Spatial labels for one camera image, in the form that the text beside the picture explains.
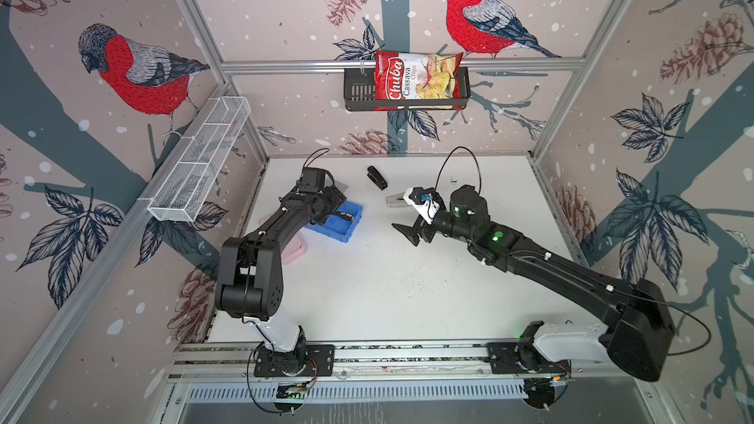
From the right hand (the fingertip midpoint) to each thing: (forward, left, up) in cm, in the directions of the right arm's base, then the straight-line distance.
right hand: (404, 205), depth 74 cm
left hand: (+13, +20, -13) cm, 27 cm away
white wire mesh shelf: (0, +56, +6) cm, 56 cm away
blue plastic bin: (+7, +22, -24) cm, 34 cm away
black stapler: (+29, +10, -22) cm, 38 cm away
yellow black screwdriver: (+12, +20, -23) cm, 33 cm away
